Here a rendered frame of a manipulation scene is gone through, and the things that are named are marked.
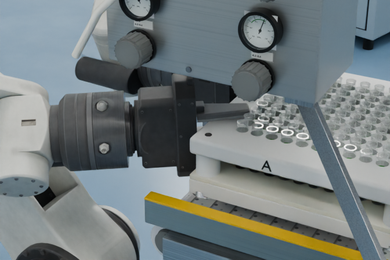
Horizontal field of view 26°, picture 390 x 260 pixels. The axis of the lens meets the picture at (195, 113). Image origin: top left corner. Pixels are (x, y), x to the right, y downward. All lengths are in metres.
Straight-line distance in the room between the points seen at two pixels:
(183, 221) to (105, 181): 1.67
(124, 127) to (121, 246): 0.39
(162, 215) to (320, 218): 0.18
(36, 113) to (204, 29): 0.25
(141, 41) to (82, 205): 0.52
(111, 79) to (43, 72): 2.24
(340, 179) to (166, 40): 0.21
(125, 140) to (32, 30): 2.90
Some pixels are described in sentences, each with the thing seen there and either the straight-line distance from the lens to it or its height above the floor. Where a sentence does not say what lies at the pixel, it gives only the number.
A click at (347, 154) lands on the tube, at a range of 0.88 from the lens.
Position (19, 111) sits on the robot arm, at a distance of 0.95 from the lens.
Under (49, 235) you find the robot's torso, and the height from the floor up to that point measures 0.64.
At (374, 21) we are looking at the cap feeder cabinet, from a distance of 3.50.
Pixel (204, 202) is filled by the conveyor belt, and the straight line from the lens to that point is 1.00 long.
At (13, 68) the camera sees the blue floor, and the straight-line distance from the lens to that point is 3.43.
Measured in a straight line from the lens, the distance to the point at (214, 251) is 0.94.
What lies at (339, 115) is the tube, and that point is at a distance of 0.95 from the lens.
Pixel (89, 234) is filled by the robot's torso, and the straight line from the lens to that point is 1.25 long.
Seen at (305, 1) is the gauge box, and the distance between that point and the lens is 0.72.
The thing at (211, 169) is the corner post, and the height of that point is 0.87.
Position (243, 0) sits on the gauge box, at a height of 1.09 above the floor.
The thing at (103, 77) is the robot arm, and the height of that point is 0.87.
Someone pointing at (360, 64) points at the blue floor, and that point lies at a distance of 3.45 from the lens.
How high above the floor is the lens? 1.34
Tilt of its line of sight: 27 degrees down
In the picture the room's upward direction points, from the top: straight up
